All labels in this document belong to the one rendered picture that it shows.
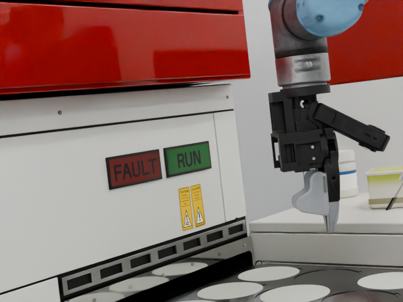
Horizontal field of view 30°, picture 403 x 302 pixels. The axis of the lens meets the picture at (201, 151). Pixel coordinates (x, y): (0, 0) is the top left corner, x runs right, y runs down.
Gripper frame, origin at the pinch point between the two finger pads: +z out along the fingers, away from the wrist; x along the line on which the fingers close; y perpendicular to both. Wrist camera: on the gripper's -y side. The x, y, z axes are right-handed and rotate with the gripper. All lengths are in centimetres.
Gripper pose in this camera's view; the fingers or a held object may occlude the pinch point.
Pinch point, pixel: (333, 223)
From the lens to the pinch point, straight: 110.3
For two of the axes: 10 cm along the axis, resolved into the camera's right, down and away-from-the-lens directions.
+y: -9.9, 1.2, -0.6
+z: 1.1, 9.9, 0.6
